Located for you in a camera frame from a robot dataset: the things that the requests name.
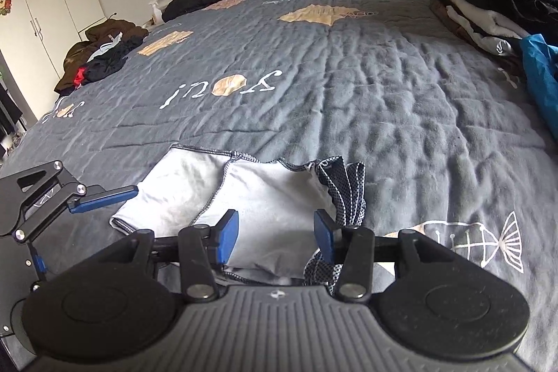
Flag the row of hanging clothes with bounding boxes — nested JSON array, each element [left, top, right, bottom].
[[0, 84, 24, 137]]

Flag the brown and black clothes pile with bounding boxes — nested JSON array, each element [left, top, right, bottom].
[[54, 19, 149, 94]]

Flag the black crumpled clothes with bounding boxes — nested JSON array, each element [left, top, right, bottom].
[[83, 36, 144, 84]]

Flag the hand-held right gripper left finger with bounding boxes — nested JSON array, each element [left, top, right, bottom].
[[104, 209, 241, 304]]

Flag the light blue cloth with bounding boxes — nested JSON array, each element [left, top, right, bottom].
[[87, 33, 123, 63]]

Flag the white wardrobe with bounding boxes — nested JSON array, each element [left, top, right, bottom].
[[0, 0, 105, 129]]

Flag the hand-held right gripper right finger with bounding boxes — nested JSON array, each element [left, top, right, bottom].
[[314, 209, 455, 304]]

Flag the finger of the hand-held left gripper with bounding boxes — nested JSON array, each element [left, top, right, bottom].
[[26, 244, 47, 275], [0, 160, 140, 245]]

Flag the grey printed bedspread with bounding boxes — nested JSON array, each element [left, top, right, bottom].
[[0, 0, 558, 372]]

